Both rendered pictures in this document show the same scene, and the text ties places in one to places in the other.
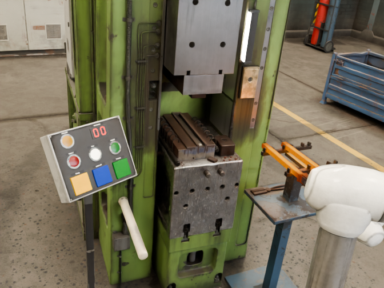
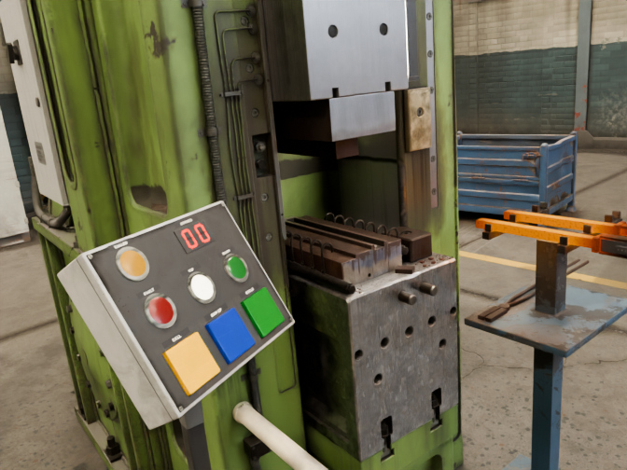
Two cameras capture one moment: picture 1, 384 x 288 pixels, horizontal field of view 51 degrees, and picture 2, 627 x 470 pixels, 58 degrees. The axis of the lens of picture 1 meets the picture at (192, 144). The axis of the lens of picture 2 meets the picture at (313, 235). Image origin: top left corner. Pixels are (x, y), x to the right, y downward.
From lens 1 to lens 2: 0.85 m
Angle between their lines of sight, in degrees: 16
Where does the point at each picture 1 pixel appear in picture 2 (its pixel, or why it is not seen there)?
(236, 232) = not seen: hidden behind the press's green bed
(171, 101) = not seen: hidden behind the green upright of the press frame
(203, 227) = (413, 417)
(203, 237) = (415, 438)
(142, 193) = (274, 384)
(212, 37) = (365, 14)
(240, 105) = (411, 166)
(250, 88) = (422, 129)
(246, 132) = (427, 218)
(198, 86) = (355, 118)
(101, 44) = (122, 107)
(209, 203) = (416, 362)
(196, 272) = not seen: outside the picture
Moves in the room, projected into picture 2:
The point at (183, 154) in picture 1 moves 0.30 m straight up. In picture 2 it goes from (352, 269) to (342, 146)
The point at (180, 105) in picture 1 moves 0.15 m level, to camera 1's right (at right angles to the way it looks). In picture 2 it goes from (288, 207) to (333, 200)
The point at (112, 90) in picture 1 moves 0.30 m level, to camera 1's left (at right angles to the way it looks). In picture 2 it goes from (185, 163) to (36, 181)
